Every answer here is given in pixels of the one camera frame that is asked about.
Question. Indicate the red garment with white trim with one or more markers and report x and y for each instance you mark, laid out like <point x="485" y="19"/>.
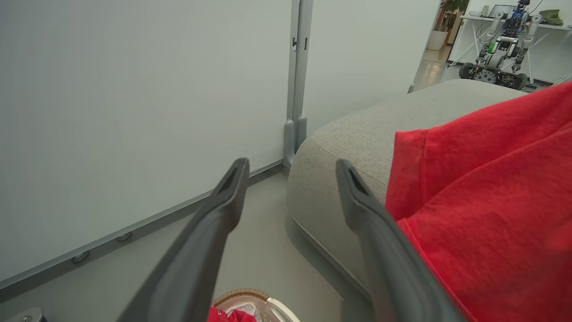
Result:
<point x="491" y="201"/>

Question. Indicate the grey partition bottom rail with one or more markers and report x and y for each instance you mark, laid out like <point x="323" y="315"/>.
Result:
<point x="147" y="219"/>

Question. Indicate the green plant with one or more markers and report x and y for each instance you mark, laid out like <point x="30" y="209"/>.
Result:
<point x="456" y="4"/>

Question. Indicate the grey laptop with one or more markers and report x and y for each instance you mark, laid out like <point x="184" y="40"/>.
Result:
<point x="500" y="10"/>

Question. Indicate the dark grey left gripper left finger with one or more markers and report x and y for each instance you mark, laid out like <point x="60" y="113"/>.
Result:
<point x="192" y="268"/>

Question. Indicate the white table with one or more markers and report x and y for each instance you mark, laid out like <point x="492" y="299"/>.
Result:
<point x="554" y="33"/>

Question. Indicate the grey partition post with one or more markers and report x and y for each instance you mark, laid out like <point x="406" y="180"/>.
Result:
<point x="298" y="67"/>

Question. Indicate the grey wheeled robot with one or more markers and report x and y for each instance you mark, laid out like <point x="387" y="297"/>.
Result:
<point x="500" y="53"/>

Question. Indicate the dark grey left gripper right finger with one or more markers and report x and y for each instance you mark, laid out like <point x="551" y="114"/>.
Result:
<point x="393" y="268"/>

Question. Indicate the white laundry basket brown rim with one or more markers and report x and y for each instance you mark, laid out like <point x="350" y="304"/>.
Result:
<point x="243" y="294"/>

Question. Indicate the grey partition foot leg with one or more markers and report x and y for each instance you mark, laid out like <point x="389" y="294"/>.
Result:
<point x="27" y="316"/>

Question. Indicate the green bag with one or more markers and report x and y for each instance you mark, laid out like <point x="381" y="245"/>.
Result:
<point x="552" y="18"/>

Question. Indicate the round grey levelling foot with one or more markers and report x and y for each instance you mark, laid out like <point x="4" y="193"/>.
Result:
<point x="124" y="236"/>
<point x="80" y="256"/>

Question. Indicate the grey fabric sofa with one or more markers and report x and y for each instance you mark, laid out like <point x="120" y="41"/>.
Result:
<point x="348" y="134"/>

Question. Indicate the white plant pot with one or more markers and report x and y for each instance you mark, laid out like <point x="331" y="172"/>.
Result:
<point x="437" y="40"/>

